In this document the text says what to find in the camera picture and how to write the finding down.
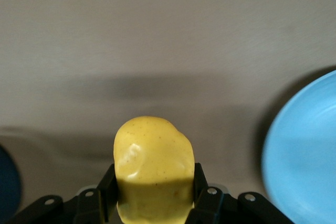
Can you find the light blue round plate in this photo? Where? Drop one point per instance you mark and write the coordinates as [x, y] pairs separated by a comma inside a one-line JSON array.
[[307, 155]]

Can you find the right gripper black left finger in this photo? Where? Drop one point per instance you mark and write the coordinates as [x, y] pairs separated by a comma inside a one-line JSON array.
[[86, 205]]

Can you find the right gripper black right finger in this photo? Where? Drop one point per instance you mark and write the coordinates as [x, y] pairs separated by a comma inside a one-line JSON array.
[[210, 203]]

